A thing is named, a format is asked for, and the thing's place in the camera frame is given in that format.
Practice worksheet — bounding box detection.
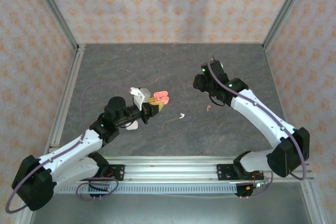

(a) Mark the pink earbud charging case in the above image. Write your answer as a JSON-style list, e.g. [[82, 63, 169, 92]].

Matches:
[[153, 91, 170, 106]]

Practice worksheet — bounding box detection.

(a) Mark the aluminium frame rail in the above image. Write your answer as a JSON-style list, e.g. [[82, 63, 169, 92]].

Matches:
[[48, 45, 86, 148]]

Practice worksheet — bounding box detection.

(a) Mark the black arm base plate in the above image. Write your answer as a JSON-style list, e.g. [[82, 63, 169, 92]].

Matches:
[[106, 164, 125, 182], [217, 164, 237, 182]]

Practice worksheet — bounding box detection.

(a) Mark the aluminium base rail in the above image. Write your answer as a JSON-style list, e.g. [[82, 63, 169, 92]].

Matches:
[[49, 155, 313, 183]]

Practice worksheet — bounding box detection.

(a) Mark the slotted white cable duct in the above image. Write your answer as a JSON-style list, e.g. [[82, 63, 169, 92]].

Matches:
[[56, 183, 238, 196]]

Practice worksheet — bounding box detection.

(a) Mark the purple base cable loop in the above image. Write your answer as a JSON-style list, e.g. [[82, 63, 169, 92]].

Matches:
[[240, 171, 274, 200], [75, 176, 119, 201]]

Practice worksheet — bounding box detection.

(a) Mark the aluminium frame post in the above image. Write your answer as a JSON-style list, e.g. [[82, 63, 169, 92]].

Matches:
[[28, 0, 79, 49], [262, 0, 313, 49]]

